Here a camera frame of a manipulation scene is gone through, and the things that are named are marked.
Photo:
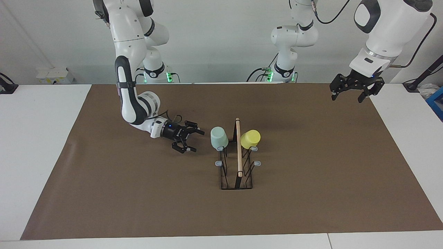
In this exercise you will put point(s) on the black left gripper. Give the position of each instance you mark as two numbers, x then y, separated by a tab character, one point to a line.
360	80

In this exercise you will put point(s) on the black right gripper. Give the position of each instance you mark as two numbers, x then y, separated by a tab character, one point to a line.
173	132

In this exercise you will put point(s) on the pale green plastic cup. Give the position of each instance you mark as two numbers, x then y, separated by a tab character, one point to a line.
219	137

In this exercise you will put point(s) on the yellow plastic cup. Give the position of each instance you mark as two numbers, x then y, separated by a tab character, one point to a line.
250	139

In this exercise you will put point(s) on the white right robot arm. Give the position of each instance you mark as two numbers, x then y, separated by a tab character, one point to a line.
126	31

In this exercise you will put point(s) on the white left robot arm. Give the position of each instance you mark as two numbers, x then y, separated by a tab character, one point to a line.
391	27

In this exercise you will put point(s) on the clear plastic bag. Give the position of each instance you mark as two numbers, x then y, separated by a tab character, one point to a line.
427	91

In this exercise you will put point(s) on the brown table mat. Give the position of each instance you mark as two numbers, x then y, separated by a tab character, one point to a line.
173	207

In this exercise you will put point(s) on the blue box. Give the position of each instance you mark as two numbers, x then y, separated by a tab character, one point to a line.
437	103

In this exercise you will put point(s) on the white cardboard box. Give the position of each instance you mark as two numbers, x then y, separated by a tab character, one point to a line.
55	74

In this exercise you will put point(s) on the black desk clamp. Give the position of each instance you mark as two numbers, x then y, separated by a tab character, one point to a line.
8	89

